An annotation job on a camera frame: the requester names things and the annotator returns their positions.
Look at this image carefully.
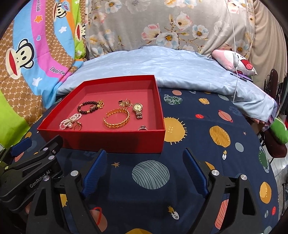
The dark wooden chair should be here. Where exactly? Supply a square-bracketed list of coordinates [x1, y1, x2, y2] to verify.
[264, 69, 283, 100]

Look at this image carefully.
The dark bead bracelet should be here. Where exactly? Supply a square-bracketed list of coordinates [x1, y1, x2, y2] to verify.
[76, 100, 105, 115]

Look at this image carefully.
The white charging cable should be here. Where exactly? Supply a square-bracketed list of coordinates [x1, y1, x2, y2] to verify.
[224, 0, 240, 104]

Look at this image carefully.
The gold wristwatch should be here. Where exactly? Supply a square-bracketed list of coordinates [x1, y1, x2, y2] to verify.
[132, 103, 143, 119]

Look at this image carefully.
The beige curtain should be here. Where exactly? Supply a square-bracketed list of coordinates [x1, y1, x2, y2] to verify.
[250, 1, 287, 89]

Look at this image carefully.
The red cardboard box tray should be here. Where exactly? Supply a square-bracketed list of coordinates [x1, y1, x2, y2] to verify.
[38, 75, 165, 154]

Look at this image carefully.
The navy planet print bedsheet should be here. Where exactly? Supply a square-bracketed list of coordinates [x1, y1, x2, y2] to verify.
[20, 88, 278, 233]

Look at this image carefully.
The colourful monkey cartoon blanket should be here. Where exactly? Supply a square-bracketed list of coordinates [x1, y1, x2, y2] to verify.
[1, 1, 86, 148]

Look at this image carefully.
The pink cartoon plush pillow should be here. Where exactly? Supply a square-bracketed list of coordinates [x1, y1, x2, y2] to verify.
[211, 50, 258, 76]

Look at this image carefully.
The white pearl necklace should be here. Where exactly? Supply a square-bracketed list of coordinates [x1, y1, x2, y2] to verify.
[59, 112, 83, 131]

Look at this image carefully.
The gold chain necklace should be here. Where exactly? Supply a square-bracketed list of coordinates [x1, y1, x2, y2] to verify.
[118, 97, 133, 109]

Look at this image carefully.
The gold chain bangle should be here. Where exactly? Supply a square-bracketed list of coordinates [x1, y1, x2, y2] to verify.
[103, 108, 130, 129]

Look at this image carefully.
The light blue pillow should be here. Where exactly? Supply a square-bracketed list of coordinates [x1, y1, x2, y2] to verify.
[57, 46, 277, 123]

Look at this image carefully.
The grey floral pillow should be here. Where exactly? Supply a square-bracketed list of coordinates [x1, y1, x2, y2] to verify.
[86, 1, 255, 59]

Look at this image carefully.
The green plush toy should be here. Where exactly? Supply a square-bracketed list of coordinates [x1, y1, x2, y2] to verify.
[270, 118, 288, 144]

